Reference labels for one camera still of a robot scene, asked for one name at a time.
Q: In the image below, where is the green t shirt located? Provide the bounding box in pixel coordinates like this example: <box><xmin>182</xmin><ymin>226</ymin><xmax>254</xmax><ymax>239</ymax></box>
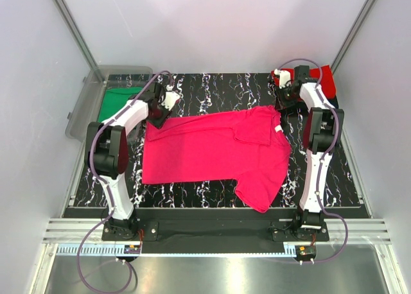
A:
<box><xmin>97</xmin><ymin>87</ymin><xmax>142</xmax><ymax>123</ymax></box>

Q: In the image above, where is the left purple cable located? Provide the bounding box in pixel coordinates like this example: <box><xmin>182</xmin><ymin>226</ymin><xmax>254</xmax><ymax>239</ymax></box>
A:
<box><xmin>76</xmin><ymin>69</ymin><xmax>176</xmax><ymax>291</ymax></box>

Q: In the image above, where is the folded black t shirt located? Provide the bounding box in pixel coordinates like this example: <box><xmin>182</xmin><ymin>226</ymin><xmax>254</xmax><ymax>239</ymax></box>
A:
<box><xmin>328</xmin><ymin>97</ymin><xmax>339</xmax><ymax>108</ymax></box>

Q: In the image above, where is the folded red t shirt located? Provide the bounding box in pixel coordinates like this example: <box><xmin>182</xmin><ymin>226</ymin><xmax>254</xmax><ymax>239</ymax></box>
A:
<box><xmin>270</xmin><ymin>65</ymin><xmax>337</xmax><ymax>99</ymax></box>

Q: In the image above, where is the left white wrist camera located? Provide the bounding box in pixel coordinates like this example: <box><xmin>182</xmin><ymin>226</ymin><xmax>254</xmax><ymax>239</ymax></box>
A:
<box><xmin>161</xmin><ymin>85</ymin><xmax>180</xmax><ymax>110</ymax></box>

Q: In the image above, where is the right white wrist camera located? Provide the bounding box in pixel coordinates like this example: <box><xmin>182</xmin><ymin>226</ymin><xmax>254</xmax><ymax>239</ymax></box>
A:
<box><xmin>272</xmin><ymin>69</ymin><xmax>292</xmax><ymax>89</ymax></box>

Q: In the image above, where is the white slotted cable duct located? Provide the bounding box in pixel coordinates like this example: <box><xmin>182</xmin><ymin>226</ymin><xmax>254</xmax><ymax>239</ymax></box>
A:
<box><xmin>57</xmin><ymin>244</ymin><xmax>142</xmax><ymax>257</ymax></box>

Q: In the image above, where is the left orange connector board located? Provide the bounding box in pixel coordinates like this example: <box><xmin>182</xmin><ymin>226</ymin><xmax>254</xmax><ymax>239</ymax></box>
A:
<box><xmin>125</xmin><ymin>245</ymin><xmax>141</xmax><ymax>254</ymax></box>

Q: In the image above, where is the clear plastic bin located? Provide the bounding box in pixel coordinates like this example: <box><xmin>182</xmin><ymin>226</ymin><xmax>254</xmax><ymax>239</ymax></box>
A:
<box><xmin>66</xmin><ymin>65</ymin><xmax>153</xmax><ymax>142</ymax></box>

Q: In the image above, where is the orange connector board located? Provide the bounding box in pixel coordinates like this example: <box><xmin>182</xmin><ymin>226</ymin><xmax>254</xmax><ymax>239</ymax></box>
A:
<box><xmin>297</xmin><ymin>245</ymin><xmax>317</xmax><ymax>255</ymax></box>
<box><xmin>125</xmin><ymin>245</ymin><xmax>141</xmax><ymax>254</ymax></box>

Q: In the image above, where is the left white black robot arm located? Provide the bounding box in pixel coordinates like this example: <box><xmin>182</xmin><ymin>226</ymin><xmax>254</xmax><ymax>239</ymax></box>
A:
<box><xmin>85</xmin><ymin>82</ymin><xmax>180</xmax><ymax>240</ymax></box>

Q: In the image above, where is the right orange connector board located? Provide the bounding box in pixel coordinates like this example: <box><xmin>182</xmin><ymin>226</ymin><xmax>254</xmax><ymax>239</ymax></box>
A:
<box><xmin>297</xmin><ymin>245</ymin><xmax>317</xmax><ymax>255</ymax></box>

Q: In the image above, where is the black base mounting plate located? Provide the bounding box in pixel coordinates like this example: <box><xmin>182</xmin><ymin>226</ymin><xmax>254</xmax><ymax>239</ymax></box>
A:
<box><xmin>102</xmin><ymin>208</ymin><xmax>311</xmax><ymax>256</ymax></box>

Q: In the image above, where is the aluminium frame rail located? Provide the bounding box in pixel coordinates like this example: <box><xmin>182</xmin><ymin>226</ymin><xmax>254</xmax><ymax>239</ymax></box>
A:
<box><xmin>43</xmin><ymin>219</ymin><xmax>107</xmax><ymax>242</ymax></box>

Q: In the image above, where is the pink t shirt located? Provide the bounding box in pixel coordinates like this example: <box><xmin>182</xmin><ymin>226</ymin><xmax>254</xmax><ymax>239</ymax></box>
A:
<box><xmin>142</xmin><ymin>105</ymin><xmax>291</xmax><ymax>213</ymax></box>

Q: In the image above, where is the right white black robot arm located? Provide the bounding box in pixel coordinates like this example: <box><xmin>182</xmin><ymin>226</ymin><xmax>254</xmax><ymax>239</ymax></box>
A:
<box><xmin>271</xmin><ymin>65</ymin><xmax>344</xmax><ymax>243</ymax></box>

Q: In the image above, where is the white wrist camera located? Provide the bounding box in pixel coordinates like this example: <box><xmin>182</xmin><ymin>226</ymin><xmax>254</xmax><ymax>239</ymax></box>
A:
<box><xmin>161</xmin><ymin>85</ymin><xmax>180</xmax><ymax>110</ymax></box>
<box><xmin>272</xmin><ymin>69</ymin><xmax>292</xmax><ymax>89</ymax></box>

